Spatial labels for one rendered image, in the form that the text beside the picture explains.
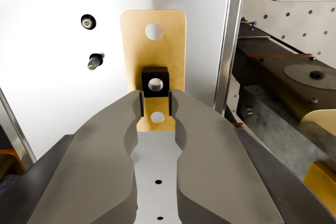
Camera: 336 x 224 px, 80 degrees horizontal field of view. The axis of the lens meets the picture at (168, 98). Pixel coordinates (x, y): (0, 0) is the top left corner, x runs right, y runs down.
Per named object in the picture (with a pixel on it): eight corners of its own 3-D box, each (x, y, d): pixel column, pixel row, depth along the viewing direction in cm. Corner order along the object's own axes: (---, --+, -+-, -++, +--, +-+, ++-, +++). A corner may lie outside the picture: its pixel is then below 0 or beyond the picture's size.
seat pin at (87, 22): (99, 22, 17) (92, 29, 15) (90, 23, 17) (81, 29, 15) (97, 13, 16) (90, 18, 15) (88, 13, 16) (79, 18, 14)
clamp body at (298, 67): (252, 46, 49) (405, 160, 19) (203, 47, 48) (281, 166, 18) (258, 17, 45) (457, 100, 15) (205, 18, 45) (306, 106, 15)
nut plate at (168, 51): (182, 127, 16) (184, 137, 14) (133, 129, 15) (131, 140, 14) (185, 8, 12) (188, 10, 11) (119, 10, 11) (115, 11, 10)
